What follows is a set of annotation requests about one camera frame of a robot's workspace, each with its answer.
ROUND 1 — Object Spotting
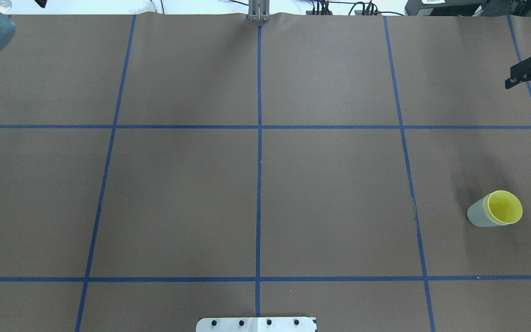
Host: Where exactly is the aluminium frame post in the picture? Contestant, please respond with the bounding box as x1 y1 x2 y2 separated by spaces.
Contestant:
248 0 271 23

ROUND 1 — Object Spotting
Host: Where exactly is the green plastic cup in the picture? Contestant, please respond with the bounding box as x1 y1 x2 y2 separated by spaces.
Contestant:
466 194 498 228

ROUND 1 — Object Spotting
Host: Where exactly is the yellow plastic cup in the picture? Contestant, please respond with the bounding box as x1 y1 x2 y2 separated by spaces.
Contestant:
483 190 523 225

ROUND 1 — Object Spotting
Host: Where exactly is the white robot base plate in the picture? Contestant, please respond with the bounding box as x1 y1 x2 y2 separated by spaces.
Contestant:
195 316 318 332

